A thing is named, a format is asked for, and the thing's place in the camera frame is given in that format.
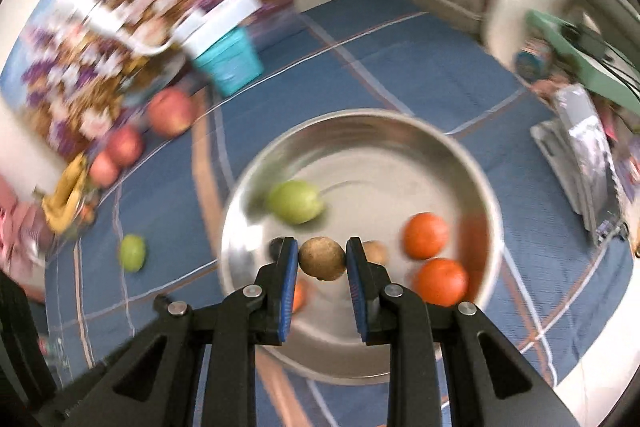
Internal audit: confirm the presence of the green shelf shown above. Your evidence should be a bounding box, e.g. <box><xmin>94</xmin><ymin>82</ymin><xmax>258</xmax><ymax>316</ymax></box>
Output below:
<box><xmin>525</xmin><ymin>9</ymin><xmax>640</xmax><ymax>114</ymax></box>

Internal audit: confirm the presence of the metal bowl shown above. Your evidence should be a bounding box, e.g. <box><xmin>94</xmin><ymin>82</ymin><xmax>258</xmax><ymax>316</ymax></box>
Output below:
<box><xmin>220</xmin><ymin>108</ymin><xmax>503</xmax><ymax>383</ymax></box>

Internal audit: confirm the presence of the pale red apple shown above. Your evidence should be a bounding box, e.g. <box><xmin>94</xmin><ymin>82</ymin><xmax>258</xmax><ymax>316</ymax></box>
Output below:
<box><xmin>87</xmin><ymin>151</ymin><xmax>121</xmax><ymax>188</ymax></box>

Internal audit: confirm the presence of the white box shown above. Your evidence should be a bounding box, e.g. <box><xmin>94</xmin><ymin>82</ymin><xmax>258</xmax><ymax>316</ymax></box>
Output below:
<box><xmin>175</xmin><ymin>0</ymin><xmax>261</xmax><ymax>55</ymax></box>

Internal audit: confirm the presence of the oblong red apple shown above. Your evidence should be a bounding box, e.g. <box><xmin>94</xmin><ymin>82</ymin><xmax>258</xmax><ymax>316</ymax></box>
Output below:
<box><xmin>146</xmin><ymin>88</ymin><xmax>198</xmax><ymax>138</ymax></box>

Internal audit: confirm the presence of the dark red apple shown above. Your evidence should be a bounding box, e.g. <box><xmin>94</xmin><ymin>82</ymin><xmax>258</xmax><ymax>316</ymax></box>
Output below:
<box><xmin>105</xmin><ymin>125</ymin><xmax>147</xmax><ymax>168</ymax></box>

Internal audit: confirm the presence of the teal box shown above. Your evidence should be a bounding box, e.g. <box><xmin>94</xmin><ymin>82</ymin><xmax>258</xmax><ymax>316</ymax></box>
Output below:
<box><xmin>191</xmin><ymin>27</ymin><xmax>265</xmax><ymax>98</ymax></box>

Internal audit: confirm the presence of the brown round fruit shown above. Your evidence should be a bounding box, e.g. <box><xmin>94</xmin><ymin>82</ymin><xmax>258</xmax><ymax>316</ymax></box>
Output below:
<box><xmin>298</xmin><ymin>237</ymin><xmax>347</xmax><ymax>282</ymax></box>

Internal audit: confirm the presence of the orange tangerine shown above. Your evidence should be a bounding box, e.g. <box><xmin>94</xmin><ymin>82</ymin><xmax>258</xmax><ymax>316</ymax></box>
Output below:
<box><xmin>415</xmin><ymin>258</ymin><xmax>470</xmax><ymax>306</ymax></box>
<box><xmin>403</xmin><ymin>213</ymin><xmax>451</xmax><ymax>259</ymax></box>
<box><xmin>291</xmin><ymin>279</ymin><xmax>307</xmax><ymax>314</ymax></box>

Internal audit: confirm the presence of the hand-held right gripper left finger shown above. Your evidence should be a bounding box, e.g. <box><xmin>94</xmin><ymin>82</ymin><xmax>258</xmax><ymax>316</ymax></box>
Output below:
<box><xmin>32</xmin><ymin>237</ymin><xmax>301</xmax><ymax>427</ymax></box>

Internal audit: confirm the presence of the blue plaid tablecloth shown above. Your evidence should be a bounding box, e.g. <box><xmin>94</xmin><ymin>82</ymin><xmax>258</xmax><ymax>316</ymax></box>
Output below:
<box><xmin>42</xmin><ymin>0</ymin><xmax>633</xmax><ymax>427</ymax></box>

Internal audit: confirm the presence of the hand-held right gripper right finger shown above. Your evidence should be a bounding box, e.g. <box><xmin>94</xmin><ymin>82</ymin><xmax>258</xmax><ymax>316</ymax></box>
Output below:
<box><xmin>345</xmin><ymin>237</ymin><xmax>581</xmax><ymax>427</ymax></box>

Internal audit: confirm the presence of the pink flower bouquet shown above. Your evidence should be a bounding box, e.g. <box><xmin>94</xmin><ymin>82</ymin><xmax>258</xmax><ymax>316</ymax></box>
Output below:
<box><xmin>0</xmin><ymin>177</ymin><xmax>56</xmax><ymax>288</ymax></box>

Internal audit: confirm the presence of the silver foil packet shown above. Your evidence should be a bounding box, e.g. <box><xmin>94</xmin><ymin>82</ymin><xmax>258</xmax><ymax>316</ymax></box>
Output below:
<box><xmin>530</xmin><ymin>84</ymin><xmax>625</xmax><ymax>233</ymax></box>

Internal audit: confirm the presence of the clear glass mug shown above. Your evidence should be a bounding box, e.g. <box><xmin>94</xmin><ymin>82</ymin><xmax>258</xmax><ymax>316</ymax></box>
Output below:
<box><xmin>40</xmin><ymin>334</ymin><xmax>71</xmax><ymax>375</ymax></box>

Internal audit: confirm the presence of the pointed green fruit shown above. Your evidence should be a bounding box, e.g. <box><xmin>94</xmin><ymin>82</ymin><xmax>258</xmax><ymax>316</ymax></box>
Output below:
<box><xmin>266</xmin><ymin>179</ymin><xmax>326</xmax><ymax>225</ymax></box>

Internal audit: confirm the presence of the round green fruit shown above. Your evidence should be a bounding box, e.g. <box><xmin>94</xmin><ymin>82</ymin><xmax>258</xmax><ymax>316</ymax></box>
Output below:
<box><xmin>118</xmin><ymin>234</ymin><xmax>147</xmax><ymax>273</ymax></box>

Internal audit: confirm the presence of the flower painting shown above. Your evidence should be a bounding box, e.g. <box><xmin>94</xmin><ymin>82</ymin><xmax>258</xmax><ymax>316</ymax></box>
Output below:
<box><xmin>0</xmin><ymin>0</ymin><xmax>296</xmax><ymax>158</ymax></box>

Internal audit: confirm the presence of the yellow banana bunch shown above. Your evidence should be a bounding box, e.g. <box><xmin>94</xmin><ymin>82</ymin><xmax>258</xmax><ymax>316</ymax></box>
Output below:
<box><xmin>42</xmin><ymin>152</ymin><xmax>88</xmax><ymax>233</ymax></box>

